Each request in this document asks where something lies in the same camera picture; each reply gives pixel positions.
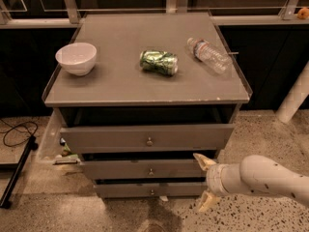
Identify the grey bottom drawer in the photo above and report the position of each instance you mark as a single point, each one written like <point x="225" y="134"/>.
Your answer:
<point x="150" y="190"/>

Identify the small orange fruit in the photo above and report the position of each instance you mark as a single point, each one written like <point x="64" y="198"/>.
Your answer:
<point x="303" y="13"/>

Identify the items beside cabinet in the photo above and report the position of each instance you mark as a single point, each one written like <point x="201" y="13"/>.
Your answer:
<point x="67" y="156"/>

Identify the grey drawer cabinet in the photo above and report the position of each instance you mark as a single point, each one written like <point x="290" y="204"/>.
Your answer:
<point x="117" y="92"/>

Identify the black metal floor bar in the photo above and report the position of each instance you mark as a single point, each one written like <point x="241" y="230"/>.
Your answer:
<point x="16" y="169"/>

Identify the clear plastic water bottle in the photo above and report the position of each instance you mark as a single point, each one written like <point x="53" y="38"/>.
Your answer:
<point x="210" y="55"/>

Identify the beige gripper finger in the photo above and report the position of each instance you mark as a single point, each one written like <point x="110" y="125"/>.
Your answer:
<point x="204" y="162"/>
<point x="208" y="200"/>

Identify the crushed green soda can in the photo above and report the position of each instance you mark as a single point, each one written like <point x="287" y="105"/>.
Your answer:
<point x="158" y="61"/>

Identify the grey drawer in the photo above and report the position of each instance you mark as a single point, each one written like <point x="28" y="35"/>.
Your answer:
<point x="150" y="190"/>
<point x="142" y="169"/>
<point x="147" y="138"/>

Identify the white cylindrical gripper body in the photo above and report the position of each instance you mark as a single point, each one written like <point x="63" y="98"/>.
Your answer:
<point x="214" y="179"/>

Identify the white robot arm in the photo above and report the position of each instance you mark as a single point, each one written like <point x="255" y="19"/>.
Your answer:
<point x="273" y="156"/>

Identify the white ceramic bowl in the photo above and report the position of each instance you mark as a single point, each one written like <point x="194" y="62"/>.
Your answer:
<point x="77" y="58"/>

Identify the metal railing frame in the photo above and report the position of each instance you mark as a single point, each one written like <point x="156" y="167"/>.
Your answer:
<point x="20" y="14"/>

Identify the grey top drawer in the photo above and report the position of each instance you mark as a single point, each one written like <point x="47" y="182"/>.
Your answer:
<point x="147" y="138"/>

